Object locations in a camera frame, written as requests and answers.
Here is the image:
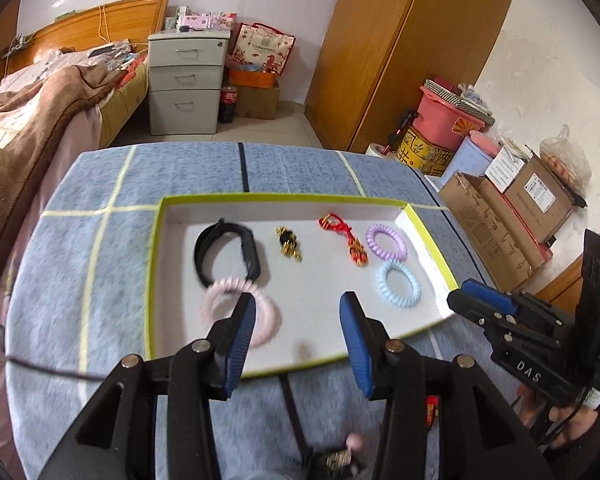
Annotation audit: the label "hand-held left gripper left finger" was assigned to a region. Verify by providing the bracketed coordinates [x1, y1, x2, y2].
[37, 292, 257, 480]

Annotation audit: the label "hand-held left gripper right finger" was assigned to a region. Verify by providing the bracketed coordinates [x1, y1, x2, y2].
[340, 291, 556, 480]

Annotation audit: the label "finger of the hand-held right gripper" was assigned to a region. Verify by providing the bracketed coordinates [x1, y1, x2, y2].
[447, 291, 561, 346]
[462, 280, 576, 331]

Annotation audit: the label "pink spiral hair tie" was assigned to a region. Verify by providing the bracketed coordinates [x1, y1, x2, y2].
[201, 278, 283, 347]

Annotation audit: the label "yellow-green shallow cardboard box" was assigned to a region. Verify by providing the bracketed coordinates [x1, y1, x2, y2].
[145, 195, 461, 379]

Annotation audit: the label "light blue spiral hair tie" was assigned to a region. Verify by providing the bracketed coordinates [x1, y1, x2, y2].
[376, 260, 422, 309]

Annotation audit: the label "black band bracelet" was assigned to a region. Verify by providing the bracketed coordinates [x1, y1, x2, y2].
[194, 218, 262, 289]

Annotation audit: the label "red knot charm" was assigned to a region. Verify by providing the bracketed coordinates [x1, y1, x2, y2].
[318, 213, 370, 268]

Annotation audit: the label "purple spiral hair tie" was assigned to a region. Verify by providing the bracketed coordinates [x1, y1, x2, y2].
[366, 223, 408, 263]

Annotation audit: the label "black and gold charm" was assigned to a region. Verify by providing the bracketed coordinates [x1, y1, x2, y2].
[275, 226, 304, 263]

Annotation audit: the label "person's right hand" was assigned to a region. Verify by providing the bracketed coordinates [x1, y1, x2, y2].
[520, 385, 600, 450]

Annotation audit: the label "open cardboard box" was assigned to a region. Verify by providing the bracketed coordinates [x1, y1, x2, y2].
[439, 170, 554, 294]

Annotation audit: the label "closed cardboard box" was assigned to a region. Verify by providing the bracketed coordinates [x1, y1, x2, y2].
[504, 157, 589, 244]

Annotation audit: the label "white labelled box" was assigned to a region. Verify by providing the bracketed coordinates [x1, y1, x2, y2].
[485, 142, 526, 194]

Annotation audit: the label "pale blue bucket pink lid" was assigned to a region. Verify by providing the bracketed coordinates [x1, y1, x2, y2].
[447, 131, 501, 184]

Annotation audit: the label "clear plastic bag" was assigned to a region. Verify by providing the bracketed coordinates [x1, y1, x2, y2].
[540, 125, 592, 192]

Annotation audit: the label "yellow patterned tin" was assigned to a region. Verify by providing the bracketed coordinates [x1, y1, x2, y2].
[396, 127, 456, 177]

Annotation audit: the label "pink plastic bucket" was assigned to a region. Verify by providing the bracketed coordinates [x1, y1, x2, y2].
[412, 86, 484, 147]

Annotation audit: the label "red and black stick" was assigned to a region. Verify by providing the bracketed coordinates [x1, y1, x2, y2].
[387, 109, 419, 157]

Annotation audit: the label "striped flat box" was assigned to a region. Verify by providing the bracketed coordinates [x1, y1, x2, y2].
[425, 77, 496, 127]

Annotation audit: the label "cola bottle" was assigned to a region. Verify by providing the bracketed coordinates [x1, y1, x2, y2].
[219, 85, 240, 124]

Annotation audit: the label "small brown cardboard box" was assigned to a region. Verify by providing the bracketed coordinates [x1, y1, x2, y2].
[235, 85, 281, 121]

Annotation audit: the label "grey drawer nightstand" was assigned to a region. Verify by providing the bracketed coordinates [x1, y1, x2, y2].
[147, 27, 232, 137]

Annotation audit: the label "large wooden wardrobe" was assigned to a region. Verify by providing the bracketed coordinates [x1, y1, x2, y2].
[305, 0, 523, 154]

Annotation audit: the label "orange box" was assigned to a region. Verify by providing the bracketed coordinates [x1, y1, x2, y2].
[228, 69, 277, 90]

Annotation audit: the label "red patterned gift bag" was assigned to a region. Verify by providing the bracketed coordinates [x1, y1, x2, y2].
[228, 22, 297, 79]

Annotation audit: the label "brown blanket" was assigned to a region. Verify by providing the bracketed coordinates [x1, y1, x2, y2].
[0, 62, 127, 281]

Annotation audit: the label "pink boxes on nightstand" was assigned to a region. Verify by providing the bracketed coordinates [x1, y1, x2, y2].
[177, 10, 239, 31]

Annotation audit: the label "wooden headboard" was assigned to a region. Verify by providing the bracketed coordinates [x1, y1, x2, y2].
[2, 0, 171, 77]

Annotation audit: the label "black hair tie with beads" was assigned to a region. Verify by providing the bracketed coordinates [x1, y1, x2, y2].
[280, 375, 369, 479]

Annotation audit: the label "black cable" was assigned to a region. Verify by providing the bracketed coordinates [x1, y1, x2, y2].
[2, 355, 109, 380]

